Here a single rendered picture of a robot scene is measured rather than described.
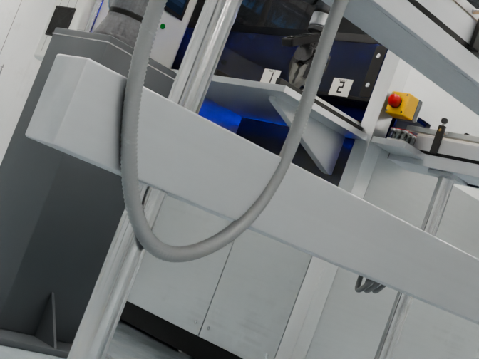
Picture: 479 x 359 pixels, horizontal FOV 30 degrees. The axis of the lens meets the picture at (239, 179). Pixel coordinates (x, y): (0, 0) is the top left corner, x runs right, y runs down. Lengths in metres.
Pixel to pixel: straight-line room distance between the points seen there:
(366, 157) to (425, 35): 1.24
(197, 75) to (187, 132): 0.09
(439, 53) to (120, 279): 0.71
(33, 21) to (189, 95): 6.55
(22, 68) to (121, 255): 6.55
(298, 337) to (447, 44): 1.35
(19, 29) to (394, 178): 5.26
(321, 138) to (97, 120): 1.66
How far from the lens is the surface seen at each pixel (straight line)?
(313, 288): 2.75
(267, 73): 3.21
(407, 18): 1.55
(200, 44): 1.30
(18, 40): 7.75
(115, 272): 1.27
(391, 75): 2.84
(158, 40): 3.48
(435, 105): 3.03
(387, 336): 2.74
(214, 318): 3.01
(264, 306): 2.87
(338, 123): 2.70
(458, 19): 1.67
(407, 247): 1.69
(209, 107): 3.11
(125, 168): 1.20
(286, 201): 1.42
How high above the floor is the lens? 0.38
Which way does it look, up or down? 5 degrees up
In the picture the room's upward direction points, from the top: 21 degrees clockwise
